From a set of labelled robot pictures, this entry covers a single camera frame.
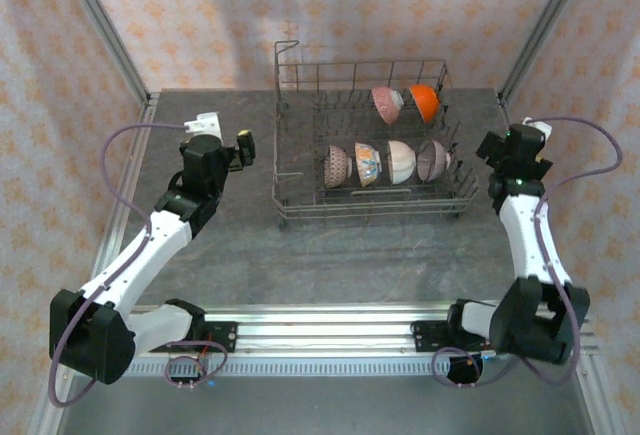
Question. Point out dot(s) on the purple striped bowl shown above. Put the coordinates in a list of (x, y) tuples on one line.
[(434, 160)]

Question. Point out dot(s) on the white bowl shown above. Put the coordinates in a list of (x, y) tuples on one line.
[(425, 102)]

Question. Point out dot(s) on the plain off-white bowl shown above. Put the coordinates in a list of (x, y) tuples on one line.
[(402, 162)]

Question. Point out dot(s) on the maroon diamond pattern bowl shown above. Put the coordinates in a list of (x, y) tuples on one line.
[(336, 167)]

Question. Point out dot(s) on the pink floral bowl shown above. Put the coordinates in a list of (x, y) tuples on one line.
[(385, 105)]

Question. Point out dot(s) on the orange blue floral bowl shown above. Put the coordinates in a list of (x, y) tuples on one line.
[(367, 165)]

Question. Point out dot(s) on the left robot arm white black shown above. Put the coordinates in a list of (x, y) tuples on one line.
[(135, 265)]

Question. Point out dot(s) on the small green circuit board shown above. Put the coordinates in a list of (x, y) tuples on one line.
[(487, 354)]

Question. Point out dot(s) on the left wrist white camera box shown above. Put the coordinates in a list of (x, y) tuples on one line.
[(205, 125)]

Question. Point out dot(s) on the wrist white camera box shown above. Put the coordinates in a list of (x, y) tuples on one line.
[(540, 127), (205, 125)]

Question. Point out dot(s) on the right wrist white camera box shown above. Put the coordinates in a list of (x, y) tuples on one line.
[(540, 127)]

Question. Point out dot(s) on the aluminium table edge rail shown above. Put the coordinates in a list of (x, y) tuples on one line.
[(504, 105), (134, 150)]

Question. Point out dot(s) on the aluminium corner post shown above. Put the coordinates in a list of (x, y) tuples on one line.
[(111, 35), (542, 30)]

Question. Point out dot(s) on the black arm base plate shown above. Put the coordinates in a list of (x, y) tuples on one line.
[(225, 337), (425, 337)]

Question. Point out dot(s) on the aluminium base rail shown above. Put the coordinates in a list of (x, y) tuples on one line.
[(325, 330)]

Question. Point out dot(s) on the aluminium frame leg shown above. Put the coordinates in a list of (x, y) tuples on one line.
[(595, 395), (42, 420)]

